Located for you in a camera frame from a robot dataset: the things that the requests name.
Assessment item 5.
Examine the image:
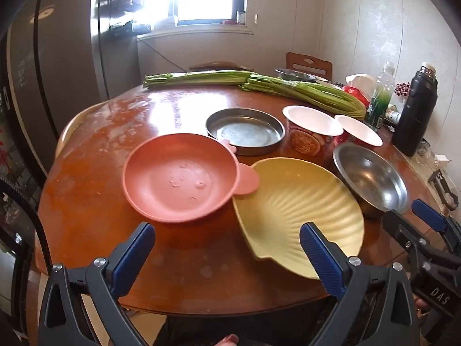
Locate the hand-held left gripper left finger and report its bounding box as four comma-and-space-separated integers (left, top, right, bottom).
39, 222, 156, 346

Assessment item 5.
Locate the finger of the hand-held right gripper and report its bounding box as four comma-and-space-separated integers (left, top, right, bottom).
411, 199, 461, 255
382, 210, 446, 279

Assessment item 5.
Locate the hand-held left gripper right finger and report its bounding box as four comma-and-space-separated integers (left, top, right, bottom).
300, 222, 422, 346

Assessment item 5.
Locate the large steel bowl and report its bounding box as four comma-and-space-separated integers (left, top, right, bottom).
332, 142, 409, 219

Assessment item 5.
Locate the yellow shell-shaped plate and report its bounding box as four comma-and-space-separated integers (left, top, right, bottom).
231, 157, 365, 280

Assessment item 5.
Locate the pink plate with ears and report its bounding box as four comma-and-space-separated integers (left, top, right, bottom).
122, 133, 260, 224

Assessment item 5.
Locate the red instant noodle cup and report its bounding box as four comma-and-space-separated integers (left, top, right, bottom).
282, 105, 344, 156
329, 114, 383, 148

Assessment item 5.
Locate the shallow round steel plate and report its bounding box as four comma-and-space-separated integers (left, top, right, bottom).
205, 108, 285, 156

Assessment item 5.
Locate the person's right hand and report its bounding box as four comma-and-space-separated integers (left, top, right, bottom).
414, 297, 429, 319

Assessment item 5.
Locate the black clip tool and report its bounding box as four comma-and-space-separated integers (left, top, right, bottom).
428, 169, 460, 211

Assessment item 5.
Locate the glass jar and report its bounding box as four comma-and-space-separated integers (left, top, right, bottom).
416, 139, 433, 164

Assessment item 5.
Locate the person's dark clothing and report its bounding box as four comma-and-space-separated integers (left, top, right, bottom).
155, 312, 325, 346

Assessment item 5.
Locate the black thermos flask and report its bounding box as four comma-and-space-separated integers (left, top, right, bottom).
392, 62, 439, 157

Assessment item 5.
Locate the clear plastic bottle green label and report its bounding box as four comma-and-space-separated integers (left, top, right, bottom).
365, 61, 396, 130

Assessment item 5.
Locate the red package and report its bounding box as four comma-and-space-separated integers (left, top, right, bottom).
342, 86, 371, 110

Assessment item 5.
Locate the white plastic bag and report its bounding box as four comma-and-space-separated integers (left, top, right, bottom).
346, 74, 377, 96

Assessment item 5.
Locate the green celery bundle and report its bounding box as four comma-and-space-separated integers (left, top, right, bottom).
142, 70, 260, 89
241, 74, 367, 119

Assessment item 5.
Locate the small steel bowl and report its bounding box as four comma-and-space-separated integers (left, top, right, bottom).
275, 68, 318, 82

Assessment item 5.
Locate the wooden chair with cutout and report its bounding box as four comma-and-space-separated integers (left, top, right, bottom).
286, 52, 332, 80

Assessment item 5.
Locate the grey refrigerator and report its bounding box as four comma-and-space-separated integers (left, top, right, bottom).
7, 0, 139, 159

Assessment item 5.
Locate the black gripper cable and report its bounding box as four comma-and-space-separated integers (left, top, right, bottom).
0, 176, 51, 278

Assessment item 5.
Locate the thin black wall cable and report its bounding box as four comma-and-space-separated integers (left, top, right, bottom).
139, 40, 191, 71

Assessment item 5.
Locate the black wall rack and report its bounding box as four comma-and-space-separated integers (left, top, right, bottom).
104, 0, 152, 37

